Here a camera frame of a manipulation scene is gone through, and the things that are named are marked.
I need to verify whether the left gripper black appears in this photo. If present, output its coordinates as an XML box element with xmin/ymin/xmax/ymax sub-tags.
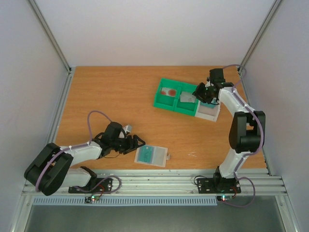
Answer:
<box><xmin>112</xmin><ymin>135</ymin><xmax>146</xmax><ymax>155</ymax></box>

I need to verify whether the white red floral card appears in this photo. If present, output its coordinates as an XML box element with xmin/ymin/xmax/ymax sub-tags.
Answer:
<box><xmin>180</xmin><ymin>91</ymin><xmax>196</xmax><ymax>103</ymax></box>

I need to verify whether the white card holder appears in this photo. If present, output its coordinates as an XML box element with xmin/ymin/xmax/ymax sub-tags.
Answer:
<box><xmin>134</xmin><ymin>146</ymin><xmax>168</xmax><ymax>167</ymax></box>

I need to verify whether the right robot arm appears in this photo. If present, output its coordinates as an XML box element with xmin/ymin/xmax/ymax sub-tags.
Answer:
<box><xmin>193</xmin><ymin>68</ymin><xmax>266</xmax><ymax>194</ymax></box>

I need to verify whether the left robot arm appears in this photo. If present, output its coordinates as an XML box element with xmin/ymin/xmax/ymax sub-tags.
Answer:
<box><xmin>24</xmin><ymin>122</ymin><xmax>145</xmax><ymax>196</ymax></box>

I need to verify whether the red patterned card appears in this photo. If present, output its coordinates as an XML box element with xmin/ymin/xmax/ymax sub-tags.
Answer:
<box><xmin>159</xmin><ymin>87</ymin><xmax>177</xmax><ymax>97</ymax></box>

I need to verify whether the white bin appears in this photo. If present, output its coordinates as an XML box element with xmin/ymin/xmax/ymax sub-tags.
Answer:
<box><xmin>195</xmin><ymin>99</ymin><xmax>221</xmax><ymax>122</ymax></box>

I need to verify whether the green bin left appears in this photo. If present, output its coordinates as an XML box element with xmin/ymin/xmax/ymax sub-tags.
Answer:
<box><xmin>153</xmin><ymin>78</ymin><xmax>181</xmax><ymax>111</ymax></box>

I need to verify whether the left circuit board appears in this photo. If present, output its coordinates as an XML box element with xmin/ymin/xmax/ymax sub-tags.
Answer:
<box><xmin>84</xmin><ymin>196</ymin><xmax>100</xmax><ymax>203</ymax></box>

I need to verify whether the circuit board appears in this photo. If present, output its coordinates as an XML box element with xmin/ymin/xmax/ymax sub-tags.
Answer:
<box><xmin>84</xmin><ymin>196</ymin><xmax>100</xmax><ymax>203</ymax></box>
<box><xmin>217</xmin><ymin>195</ymin><xmax>236</xmax><ymax>202</ymax></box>

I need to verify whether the right circuit board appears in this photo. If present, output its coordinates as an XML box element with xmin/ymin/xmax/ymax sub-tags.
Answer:
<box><xmin>217</xmin><ymin>195</ymin><xmax>236</xmax><ymax>202</ymax></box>

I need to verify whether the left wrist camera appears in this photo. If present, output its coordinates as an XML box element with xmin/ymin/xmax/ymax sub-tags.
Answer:
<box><xmin>119</xmin><ymin>125</ymin><xmax>132</xmax><ymax>138</ymax></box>

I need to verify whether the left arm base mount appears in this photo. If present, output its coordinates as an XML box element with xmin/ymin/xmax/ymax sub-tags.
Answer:
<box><xmin>68</xmin><ymin>178</ymin><xmax>113</xmax><ymax>194</ymax></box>

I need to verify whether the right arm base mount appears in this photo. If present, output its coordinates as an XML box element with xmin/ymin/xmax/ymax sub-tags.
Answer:
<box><xmin>197</xmin><ymin>178</ymin><xmax>241</xmax><ymax>194</ymax></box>

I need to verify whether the left aluminium frame post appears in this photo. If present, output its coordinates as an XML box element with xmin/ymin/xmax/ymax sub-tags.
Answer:
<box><xmin>27</xmin><ymin>0</ymin><xmax>72</xmax><ymax>74</ymax></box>

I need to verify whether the aluminium frame post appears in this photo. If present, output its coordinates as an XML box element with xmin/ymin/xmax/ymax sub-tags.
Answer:
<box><xmin>27</xmin><ymin>0</ymin><xmax>72</xmax><ymax>74</ymax></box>
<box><xmin>237</xmin><ymin>0</ymin><xmax>283</xmax><ymax>74</ymax></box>

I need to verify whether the aluminium front rail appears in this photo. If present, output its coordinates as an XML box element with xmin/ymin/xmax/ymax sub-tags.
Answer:
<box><xmin>24</xmin><ymin>169</ymin><xmax>288</xmax><ymax>196</ymax></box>

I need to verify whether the grey slotted cable duct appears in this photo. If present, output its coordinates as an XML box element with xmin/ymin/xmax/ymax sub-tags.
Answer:
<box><xmin>33</xmin><ymin>196</ymin><xmax>217</xmax><ymax>206</ymax></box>

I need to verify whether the right aluminium frame post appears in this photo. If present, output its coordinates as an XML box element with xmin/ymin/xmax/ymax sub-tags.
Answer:
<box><xmin>237</xmin><ymin>0</ymin><xmax>283</xmax><ymax>74</ymax></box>

